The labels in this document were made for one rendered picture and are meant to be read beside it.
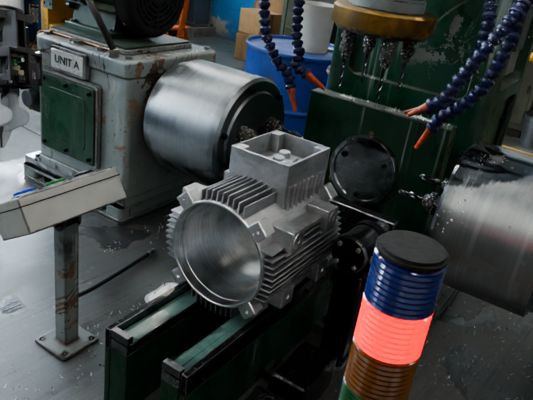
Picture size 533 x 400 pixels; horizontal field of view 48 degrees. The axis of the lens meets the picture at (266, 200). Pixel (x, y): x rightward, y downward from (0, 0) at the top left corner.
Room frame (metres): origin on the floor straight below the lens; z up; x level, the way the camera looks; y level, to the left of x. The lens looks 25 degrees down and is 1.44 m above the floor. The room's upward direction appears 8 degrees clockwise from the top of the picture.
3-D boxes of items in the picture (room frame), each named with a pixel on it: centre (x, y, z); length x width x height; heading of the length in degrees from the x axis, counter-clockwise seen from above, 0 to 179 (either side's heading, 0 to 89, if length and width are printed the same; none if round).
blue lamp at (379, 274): (0.43, -0.12, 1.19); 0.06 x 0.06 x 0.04
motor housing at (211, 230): (0.80, 0.01, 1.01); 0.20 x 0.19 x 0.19; 150
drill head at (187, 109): (1.23, 0.17, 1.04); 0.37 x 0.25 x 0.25; 60
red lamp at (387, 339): (0.43, -0.12, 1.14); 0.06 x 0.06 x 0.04
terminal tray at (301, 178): (0.83, -0.01, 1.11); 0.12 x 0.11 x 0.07; 150
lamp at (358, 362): (0.43, -0.12, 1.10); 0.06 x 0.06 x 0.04
